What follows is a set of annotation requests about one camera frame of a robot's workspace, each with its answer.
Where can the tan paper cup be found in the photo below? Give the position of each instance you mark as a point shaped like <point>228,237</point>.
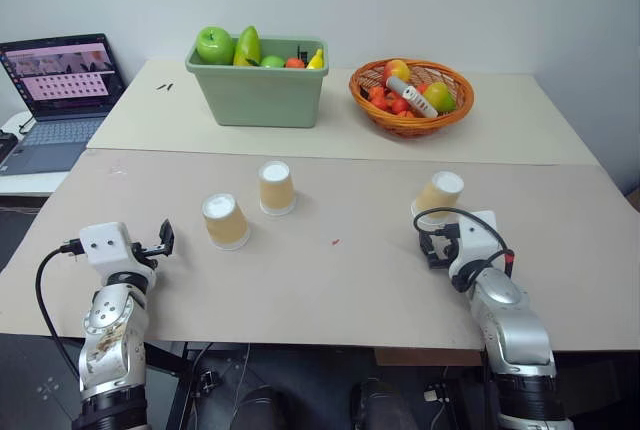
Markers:
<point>276,190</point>
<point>225,224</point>
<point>439,195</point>

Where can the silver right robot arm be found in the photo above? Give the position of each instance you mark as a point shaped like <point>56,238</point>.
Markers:
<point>510,330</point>

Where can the green red toy pear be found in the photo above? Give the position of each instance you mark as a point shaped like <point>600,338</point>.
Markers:
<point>440,97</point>

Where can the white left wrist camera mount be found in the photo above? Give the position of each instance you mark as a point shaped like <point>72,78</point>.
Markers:
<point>107,245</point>

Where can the green toy apple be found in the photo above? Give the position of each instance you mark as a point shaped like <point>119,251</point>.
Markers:
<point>215,45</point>

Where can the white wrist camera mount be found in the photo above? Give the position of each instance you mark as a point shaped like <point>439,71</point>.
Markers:
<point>107,245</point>
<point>475,242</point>

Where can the red yellow toy peach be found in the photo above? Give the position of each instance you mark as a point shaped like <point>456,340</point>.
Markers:
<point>397,71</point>

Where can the small black clips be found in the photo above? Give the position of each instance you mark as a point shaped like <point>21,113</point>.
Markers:
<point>164,86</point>

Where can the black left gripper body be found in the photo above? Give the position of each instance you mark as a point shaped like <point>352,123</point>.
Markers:
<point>145,252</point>

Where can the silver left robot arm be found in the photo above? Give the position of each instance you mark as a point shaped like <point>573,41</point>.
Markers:
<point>112,335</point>

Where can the white stick device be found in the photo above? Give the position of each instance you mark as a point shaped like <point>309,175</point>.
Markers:
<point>412,96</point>

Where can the grey open laptop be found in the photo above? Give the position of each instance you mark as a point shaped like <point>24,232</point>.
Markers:
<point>60,95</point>

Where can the black box beside laptop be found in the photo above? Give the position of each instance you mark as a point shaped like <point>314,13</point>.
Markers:
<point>7,146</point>

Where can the small green toy lime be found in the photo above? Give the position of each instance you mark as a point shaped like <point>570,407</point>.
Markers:
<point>272,62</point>

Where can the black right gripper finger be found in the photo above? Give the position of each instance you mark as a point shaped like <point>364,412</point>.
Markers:
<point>439,263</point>
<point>424,242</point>

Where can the small black object in bin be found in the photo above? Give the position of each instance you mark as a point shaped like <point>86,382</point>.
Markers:
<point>302,54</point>

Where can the dark rounded shape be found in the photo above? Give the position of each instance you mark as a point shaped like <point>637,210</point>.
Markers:
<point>382,405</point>

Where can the red toy pepper pile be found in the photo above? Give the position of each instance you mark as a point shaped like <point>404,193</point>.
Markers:
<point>390,101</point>

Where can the green plastic bin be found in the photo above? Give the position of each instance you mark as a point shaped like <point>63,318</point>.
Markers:
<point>260,97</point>

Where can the black table frame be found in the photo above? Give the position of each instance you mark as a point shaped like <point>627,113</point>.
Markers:
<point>180,380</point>

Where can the yellow toy banana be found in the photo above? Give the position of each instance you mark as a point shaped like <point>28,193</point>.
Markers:
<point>316,60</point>

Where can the small toy orange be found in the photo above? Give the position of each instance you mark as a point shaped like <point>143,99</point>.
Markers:
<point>295,63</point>

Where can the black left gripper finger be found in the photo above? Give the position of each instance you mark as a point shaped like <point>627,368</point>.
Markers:
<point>166,230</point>
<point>171,249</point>

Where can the green yellow toy mango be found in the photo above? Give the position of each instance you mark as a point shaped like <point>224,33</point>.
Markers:
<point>248,45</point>

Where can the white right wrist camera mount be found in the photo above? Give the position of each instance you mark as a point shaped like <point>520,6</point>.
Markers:
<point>475,242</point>

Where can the orange wicker basket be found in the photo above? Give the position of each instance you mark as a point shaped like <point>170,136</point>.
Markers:
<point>390,122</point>

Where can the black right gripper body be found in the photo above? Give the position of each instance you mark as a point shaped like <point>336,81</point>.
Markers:
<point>442,249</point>

